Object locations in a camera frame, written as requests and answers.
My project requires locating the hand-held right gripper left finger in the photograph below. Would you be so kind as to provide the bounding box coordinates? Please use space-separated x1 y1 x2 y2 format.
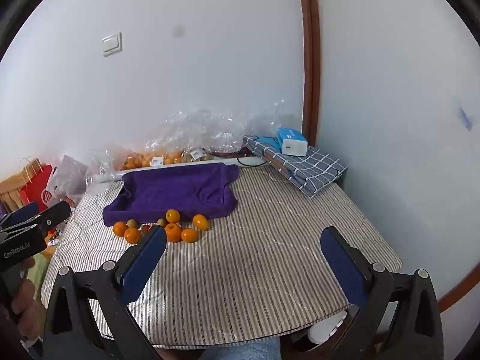
44 225 167 360

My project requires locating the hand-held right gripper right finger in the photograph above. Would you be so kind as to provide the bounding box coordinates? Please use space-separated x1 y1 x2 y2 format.
320 226 445 360

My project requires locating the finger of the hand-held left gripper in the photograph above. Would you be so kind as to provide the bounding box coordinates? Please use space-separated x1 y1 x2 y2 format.
0 201 40 229
37 200 72 233

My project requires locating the person's left hand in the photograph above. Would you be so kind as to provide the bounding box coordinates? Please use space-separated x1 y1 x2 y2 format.
9 258 46 341

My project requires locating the brown paper bag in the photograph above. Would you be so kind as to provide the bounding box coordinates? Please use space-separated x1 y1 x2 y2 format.
0 157 42 211

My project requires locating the red paper bag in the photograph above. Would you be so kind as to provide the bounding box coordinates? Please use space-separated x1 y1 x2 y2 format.
19 163 55 211

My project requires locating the white bag with red logo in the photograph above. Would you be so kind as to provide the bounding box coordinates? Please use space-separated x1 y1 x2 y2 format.
45 154 89 207

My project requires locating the translucent white plastic bag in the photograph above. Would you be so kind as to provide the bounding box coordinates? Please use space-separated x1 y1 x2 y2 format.
86 146 124 186

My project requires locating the white round object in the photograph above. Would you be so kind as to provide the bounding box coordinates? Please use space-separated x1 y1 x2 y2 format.
307 309 349 344

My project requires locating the purple towel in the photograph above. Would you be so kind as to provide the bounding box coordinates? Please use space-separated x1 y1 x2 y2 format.
102 163 241 227

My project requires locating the striped quilt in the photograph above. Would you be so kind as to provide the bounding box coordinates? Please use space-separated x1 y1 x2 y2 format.
40 163 404 349

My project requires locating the checkered folded cloth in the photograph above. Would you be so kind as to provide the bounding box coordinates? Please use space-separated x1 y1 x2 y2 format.
243 134 349 198

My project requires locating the plastic bag of oranges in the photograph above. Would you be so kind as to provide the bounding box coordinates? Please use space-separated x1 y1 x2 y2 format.
146 100 298 158
120 149 184 171

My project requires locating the plastic bag of yellowish fruit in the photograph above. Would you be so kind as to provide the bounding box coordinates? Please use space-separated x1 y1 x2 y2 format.
182 148 211 164

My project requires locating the person's jeans leg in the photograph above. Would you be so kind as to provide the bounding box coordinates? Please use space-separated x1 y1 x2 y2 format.
199 339 282 360

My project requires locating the blue and white box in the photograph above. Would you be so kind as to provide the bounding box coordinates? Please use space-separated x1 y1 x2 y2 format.
277 127 309 157

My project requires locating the plastic bag of red fruit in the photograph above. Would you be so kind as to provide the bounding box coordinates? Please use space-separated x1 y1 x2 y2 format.
208 144 248 158

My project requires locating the flat blue box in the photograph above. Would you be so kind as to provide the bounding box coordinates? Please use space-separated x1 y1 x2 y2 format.
258 135 283 151

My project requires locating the black cable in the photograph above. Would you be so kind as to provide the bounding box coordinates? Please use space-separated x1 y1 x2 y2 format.
210 149 271 169

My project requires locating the white light switch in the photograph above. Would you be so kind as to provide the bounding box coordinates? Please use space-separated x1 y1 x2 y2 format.
102 32 123 57

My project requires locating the wooden door frame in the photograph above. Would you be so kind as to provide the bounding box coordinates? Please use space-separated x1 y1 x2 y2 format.
296 0 321 147

